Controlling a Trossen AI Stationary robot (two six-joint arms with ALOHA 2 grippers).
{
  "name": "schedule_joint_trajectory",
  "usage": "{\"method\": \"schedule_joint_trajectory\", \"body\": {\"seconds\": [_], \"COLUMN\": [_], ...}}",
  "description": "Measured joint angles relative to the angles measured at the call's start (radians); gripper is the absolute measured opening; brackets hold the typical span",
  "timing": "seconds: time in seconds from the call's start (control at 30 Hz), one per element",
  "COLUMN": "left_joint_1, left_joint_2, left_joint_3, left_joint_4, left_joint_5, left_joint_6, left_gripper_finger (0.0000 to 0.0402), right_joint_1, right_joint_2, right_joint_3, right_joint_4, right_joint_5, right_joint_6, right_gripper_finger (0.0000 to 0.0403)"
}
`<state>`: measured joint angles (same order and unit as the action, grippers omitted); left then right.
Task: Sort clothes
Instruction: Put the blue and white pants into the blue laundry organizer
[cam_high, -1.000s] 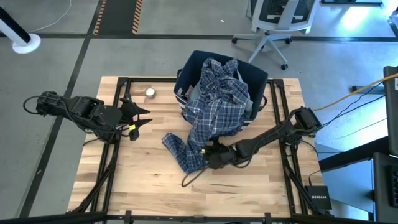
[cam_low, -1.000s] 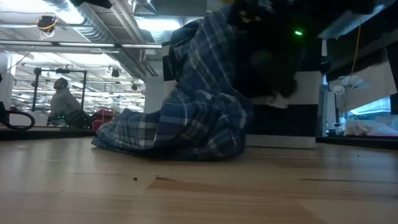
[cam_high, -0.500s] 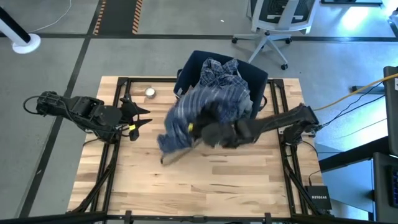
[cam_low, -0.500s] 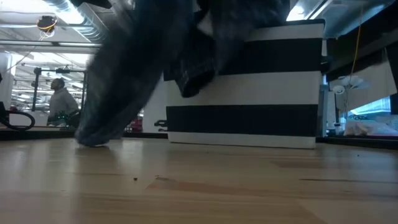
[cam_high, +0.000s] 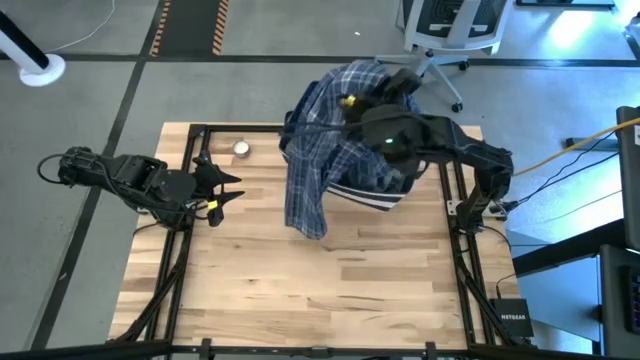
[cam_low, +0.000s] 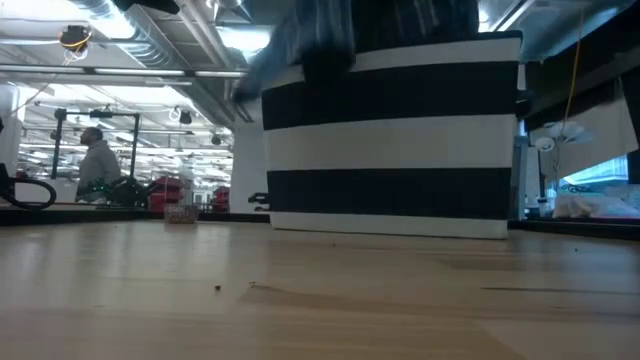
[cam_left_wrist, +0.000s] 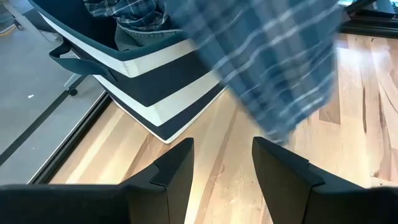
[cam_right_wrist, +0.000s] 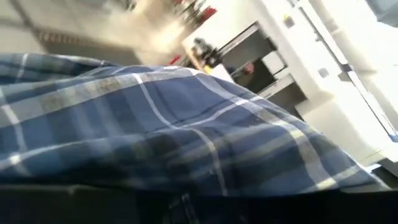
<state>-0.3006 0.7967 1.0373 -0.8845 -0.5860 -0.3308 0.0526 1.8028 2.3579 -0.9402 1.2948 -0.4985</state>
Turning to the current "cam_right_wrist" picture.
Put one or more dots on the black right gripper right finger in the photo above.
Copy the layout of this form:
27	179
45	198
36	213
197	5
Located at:
295	208

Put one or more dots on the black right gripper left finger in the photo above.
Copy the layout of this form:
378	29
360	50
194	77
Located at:
77	207

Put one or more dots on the black equipment on stand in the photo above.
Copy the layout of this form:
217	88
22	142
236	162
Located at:
205	53

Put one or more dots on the blue plaid shirt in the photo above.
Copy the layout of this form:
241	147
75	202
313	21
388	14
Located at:
155	124

